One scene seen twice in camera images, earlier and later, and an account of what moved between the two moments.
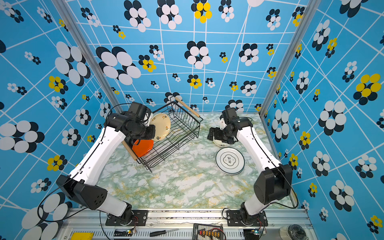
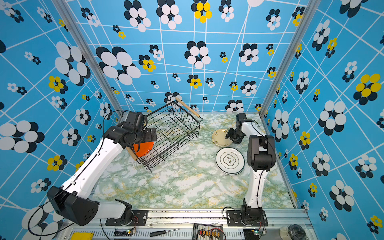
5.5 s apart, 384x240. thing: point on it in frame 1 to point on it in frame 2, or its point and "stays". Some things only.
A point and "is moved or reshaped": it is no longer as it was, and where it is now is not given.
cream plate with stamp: [162, 123] is moved or reshaped
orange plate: [142, 147] stays
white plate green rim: [230, 160] stays
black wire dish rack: [176, 125] stays
